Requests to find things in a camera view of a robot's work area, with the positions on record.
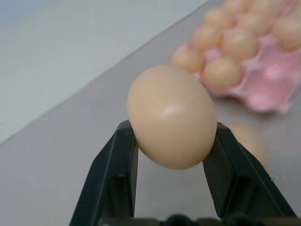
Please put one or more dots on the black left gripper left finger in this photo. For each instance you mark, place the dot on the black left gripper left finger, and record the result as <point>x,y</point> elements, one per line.
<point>110,174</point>

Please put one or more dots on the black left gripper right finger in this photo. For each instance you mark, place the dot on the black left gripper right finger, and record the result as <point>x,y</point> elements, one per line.
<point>240,179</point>

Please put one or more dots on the beige egg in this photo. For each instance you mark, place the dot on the beige egg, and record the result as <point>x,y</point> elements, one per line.
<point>217,17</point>
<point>235,5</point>
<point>187,58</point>
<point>288,33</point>
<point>171,117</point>
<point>222,75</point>
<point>250,143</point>
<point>207,36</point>
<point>255,23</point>
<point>238,43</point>

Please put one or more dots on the pink egg carton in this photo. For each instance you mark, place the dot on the pink egg carton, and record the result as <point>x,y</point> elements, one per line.
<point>265,75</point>

